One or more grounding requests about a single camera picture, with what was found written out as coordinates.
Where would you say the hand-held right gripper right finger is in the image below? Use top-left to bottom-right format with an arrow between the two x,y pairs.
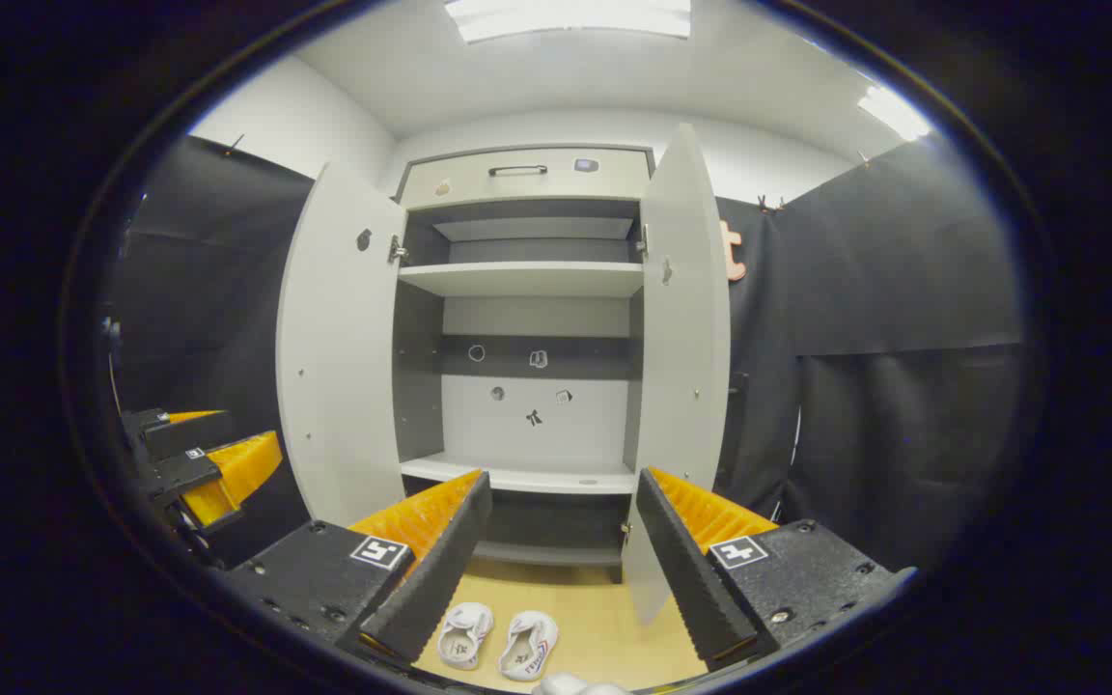
633,466 -> 919,675

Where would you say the grey shoe cabinet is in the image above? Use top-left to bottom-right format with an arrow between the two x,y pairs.
390,143 -> 658,585

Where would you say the grey cabinet drawer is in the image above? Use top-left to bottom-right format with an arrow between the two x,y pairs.
400,147 -> 653,210

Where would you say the grey cabinet door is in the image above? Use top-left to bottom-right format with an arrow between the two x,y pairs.
622,123 -> 733,626
276,159 -> 409,530

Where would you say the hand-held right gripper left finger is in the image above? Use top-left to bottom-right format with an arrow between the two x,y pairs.
221,469 -> 494,667

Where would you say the white shoe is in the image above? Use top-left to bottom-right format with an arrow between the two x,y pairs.
498,611 -> 560,682
436,602 -> 495,671

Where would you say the black backdrop cloth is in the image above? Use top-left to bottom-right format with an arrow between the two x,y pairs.
107,135 -> 1025,570

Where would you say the white cabinet shelf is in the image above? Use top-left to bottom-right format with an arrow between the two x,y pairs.
400,452 -> 636,495
398,261 -> 645,298

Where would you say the small ceiling light panel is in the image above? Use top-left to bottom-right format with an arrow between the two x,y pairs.
857,85 -> 931,143

